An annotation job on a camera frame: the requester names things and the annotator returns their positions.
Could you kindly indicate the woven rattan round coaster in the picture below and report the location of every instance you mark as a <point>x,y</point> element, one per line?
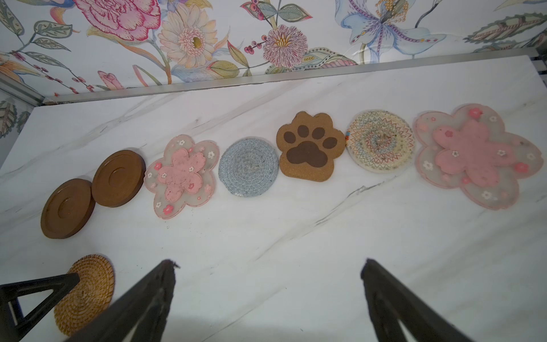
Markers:
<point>89,298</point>

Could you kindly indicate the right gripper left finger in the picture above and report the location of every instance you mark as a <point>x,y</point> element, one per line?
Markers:
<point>141,313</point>

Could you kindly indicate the brown paw coaster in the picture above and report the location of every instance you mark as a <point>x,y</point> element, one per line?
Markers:
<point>309,145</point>

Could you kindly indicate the pink flower coaster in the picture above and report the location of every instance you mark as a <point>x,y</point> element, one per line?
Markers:
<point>471,150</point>
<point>183,176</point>

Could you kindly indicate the patterned round white coaster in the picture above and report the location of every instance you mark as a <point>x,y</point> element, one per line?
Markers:
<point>380,141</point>

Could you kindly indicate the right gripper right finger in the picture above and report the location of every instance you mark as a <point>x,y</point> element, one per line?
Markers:
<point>392,307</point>

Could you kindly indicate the grey round coaster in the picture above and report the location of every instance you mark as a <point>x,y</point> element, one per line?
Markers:
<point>249,167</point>

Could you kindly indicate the brown wooden round coaster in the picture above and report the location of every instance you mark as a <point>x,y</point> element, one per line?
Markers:
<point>68,209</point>

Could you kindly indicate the dark brown round coaster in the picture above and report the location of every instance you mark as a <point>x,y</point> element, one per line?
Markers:
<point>118,179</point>

